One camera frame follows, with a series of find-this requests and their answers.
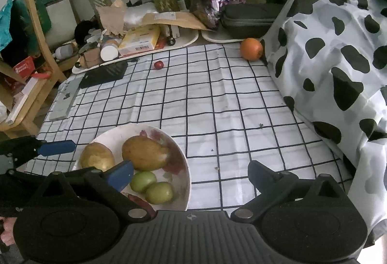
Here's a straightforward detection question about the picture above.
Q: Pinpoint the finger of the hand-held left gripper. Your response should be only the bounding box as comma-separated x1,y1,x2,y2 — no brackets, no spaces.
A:
0,136,77,167
6,170,52,185

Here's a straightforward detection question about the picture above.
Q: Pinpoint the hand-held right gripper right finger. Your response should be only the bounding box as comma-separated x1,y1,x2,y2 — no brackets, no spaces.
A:
230,160,348,220

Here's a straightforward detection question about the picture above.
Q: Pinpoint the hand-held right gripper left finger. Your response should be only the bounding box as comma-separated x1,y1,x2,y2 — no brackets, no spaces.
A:
35,160,154,224

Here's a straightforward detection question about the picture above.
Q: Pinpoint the green plum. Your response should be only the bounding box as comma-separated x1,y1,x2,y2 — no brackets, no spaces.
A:
145,181,175,205
130,171,158,193

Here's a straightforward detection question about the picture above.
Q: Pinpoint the person's left hand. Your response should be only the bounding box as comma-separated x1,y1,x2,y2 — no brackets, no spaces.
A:
0,217,15,248

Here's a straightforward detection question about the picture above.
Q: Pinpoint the round yellow-brown potato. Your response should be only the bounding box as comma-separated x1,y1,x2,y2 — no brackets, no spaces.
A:
79,142,116,172

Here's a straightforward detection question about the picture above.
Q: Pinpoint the long yellow-brown potato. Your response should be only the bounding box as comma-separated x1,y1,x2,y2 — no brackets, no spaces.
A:
122,135,170,171

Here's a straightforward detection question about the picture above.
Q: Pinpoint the light blue smartphone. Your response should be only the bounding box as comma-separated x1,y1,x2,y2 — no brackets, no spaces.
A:
49,78,83,122

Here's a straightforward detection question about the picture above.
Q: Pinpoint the white grid tablecloth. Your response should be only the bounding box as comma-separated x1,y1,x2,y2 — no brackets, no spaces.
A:
26,42,354,212

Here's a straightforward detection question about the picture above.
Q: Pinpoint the red box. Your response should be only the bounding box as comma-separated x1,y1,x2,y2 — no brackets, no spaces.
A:
12,56,36,77

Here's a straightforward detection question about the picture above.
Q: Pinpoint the black power bank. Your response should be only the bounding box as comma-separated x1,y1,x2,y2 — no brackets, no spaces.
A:
79,61,129,88

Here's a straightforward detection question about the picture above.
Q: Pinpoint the grey jar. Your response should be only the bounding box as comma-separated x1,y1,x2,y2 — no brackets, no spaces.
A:
54,43,76,59

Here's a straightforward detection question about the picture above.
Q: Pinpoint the small cardboard box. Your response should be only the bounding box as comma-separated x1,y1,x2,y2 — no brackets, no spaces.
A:
82,48,102,68

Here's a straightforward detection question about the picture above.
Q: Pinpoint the wooden rack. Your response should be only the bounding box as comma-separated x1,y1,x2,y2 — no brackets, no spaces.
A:
0,0,67,134

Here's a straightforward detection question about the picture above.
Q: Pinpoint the white plastic bottle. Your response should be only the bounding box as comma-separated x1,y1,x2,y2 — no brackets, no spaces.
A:
100,39,119,61

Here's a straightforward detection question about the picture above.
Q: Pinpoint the black cloth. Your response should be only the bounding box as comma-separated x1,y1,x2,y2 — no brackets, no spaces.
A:
74,20,97,42

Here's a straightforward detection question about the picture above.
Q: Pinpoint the large orange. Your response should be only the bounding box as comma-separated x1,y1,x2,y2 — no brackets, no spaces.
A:
240,38,263,61

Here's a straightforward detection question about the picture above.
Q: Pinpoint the teal plastic bag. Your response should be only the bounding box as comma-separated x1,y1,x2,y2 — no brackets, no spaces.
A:
0,0,14,51

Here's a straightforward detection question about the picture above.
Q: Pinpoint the yellow and white box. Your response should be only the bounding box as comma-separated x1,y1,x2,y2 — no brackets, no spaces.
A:
118,24,161,56

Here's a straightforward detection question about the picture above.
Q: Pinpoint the cow print blanket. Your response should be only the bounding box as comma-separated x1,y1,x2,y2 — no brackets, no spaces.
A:
261,0,387,240

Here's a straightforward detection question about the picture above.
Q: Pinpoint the crumpled kraft paper bag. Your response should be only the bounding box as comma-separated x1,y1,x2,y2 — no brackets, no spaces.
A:
97,0,127,36

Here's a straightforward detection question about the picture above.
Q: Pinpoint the long white tray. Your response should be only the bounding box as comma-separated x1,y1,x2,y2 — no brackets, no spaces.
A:
72,29,199,75

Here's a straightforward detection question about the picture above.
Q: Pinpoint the black zip case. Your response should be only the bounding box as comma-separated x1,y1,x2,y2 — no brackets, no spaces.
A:
220,3,286,39

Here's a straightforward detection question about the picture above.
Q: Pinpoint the clear plastic bag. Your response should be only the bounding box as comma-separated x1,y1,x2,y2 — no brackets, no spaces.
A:
123,2,159,29

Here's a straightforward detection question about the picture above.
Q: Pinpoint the brown paper envelope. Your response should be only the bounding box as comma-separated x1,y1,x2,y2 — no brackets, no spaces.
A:
142,11,214,32

